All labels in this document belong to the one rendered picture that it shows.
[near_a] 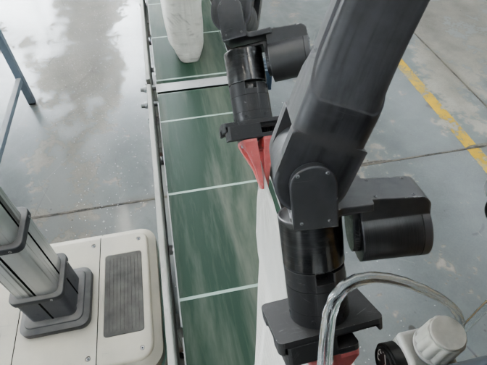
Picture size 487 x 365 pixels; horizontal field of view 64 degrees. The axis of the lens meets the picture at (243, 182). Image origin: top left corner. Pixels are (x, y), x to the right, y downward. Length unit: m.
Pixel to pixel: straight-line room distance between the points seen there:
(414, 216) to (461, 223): 1.74
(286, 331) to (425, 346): 0.12
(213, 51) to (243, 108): 1.67
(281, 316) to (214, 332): 0.80
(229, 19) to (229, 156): 1.05
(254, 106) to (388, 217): 0.28
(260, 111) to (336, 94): 0.29
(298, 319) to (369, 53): 0.24
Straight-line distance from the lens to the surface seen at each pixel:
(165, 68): 2.10
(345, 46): 0.27
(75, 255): 1.56
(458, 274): 1.92
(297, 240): 0.34
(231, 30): 0.57
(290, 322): 0.39
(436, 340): 0.32
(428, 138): 2.44
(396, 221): 0.35
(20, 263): 1.15
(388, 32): 0.28
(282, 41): 0.57
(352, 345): 0.40
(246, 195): 1.44
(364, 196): 0.34
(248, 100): 0.56
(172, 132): 1.70
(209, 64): 2.10
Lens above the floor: 1.50
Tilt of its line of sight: 49 degrees down
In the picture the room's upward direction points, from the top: straight up
